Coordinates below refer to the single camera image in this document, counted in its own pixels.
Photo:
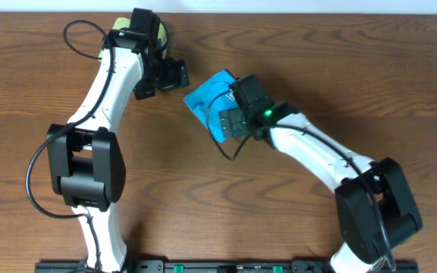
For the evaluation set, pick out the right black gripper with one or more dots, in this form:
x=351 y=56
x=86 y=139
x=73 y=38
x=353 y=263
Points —
x=234 y=114

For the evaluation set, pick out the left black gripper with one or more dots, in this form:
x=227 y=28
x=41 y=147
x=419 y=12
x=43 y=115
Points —
x=174 y=78

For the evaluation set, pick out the blue cloth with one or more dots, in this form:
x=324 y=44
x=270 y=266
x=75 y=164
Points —
x=209 y=99

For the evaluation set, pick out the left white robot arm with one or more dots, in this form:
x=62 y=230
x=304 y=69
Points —
x=86 y=164

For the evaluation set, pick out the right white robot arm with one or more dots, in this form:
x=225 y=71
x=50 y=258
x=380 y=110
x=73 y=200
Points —
x=375 y=206

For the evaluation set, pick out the green folded cloth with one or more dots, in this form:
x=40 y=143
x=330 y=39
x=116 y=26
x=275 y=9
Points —
x=121 y=23

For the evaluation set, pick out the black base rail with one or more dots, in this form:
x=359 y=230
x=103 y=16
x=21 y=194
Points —
x=159 y=266

